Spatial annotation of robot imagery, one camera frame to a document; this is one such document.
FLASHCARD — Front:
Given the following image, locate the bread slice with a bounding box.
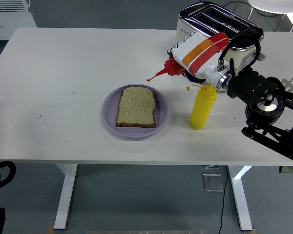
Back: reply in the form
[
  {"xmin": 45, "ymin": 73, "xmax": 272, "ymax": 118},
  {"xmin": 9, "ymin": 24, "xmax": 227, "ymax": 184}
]
[{"xmin": 115, "ymin": 86, "xmax": 157, "ymax": 128}]

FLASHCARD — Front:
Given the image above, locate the purple plate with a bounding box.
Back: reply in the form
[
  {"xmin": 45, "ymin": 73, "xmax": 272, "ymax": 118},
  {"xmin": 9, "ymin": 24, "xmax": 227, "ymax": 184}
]
[{"xmin": 102, "ymin": 84, "xmax": 169, "ymax": 139}]

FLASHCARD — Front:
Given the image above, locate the white slatted appliance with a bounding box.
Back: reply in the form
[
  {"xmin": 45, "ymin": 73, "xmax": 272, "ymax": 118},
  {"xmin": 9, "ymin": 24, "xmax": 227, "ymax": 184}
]
[{"xmin": 0, "ymin": 0, "xmax": 38, "ymax": 41}]

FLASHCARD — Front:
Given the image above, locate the white chrome toaster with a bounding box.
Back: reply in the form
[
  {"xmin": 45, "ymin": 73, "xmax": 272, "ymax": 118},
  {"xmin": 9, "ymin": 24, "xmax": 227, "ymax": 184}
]
[{"xmin": 177, "ymin": 1, "xmax": 266, "ymax": 95}]

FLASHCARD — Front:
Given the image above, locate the black floor cable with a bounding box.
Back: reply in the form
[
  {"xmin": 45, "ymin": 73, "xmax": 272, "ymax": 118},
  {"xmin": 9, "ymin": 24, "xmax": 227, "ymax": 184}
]
[{"xmin": 218, "ymin": 165, "xmax": 230, "ymax": 234}]

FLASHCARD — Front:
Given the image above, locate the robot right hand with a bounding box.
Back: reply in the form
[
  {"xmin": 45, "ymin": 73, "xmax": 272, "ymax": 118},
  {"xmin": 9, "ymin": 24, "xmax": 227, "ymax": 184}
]
[{"xmin": 166, "ymin": 31, "xmax": 227, "ymax": 85}]

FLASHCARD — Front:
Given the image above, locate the red squeeze bottle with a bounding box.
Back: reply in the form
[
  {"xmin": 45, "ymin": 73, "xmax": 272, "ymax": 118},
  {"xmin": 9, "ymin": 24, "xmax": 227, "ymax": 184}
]
[{"xmin": 146, "ymin": 32, "xmax": 230, "ymax": 82}]

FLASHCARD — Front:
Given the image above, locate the white table leg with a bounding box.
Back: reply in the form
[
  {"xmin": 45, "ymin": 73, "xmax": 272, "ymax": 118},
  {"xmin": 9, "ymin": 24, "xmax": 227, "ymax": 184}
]
[
  {"xmin": 53, "ymin": 163, "xmax": 78, "ymax": 230},
  {"xmin": 228, "ymin": 165, "xmax": 253, "ymax": 232}
]

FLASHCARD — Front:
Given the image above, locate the white round table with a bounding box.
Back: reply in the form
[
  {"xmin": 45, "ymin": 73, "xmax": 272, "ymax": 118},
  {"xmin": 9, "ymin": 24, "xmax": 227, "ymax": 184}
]
[{"xmin": 247, "ymin": 0, "xmax": 293, "ymax": 33}]

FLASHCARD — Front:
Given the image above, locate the clear floor plate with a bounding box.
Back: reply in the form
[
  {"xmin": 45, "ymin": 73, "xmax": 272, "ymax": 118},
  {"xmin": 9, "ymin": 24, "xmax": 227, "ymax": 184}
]
[{"xmin": 202, "ymin": 173, "xmax": 225, "ymax": 193}]

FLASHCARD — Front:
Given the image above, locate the yellow squeeze bottle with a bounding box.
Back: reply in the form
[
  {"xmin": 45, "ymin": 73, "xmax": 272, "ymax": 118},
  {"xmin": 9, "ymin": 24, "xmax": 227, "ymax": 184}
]
[{"xmin": 185, "ymin": 82, "xmax": 217, "ymax": 131}]

